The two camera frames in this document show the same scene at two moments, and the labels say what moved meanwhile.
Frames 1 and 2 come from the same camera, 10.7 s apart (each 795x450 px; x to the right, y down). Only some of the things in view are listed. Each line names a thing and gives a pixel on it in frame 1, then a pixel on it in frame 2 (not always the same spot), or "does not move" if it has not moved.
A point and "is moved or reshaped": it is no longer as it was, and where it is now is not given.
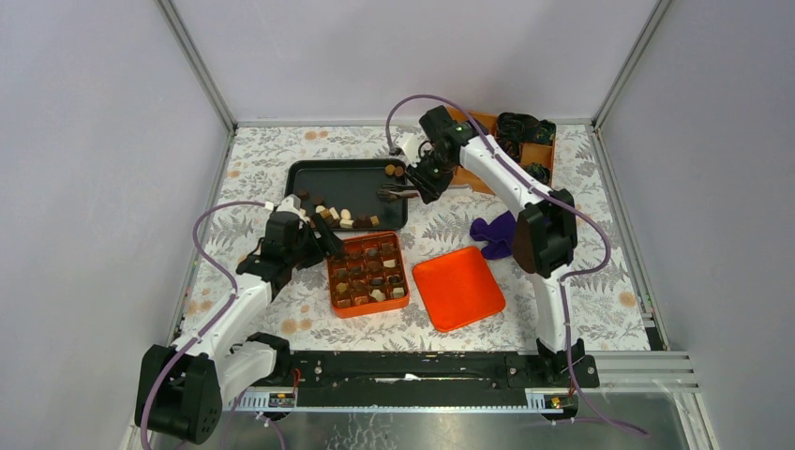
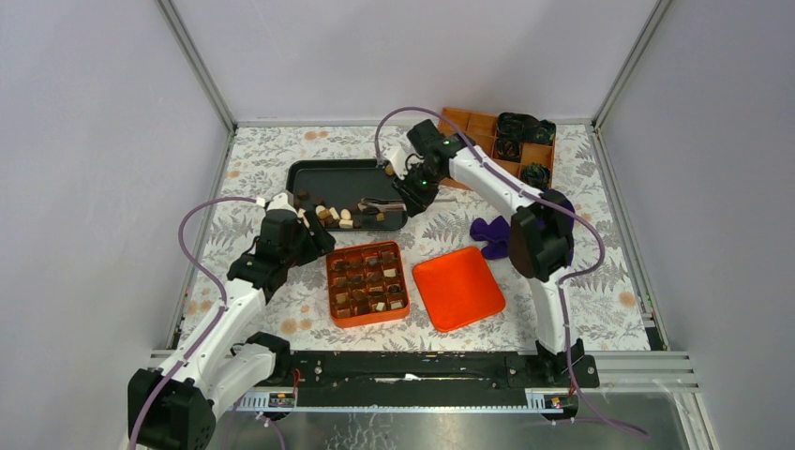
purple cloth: [499, 232] does not move
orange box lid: [458, 289] does not move
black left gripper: [328, 245] does not move
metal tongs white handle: [394, 191] is moved or reshaped
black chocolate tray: [350, 184] does not move
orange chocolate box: [368, 276] is moved or reshaped
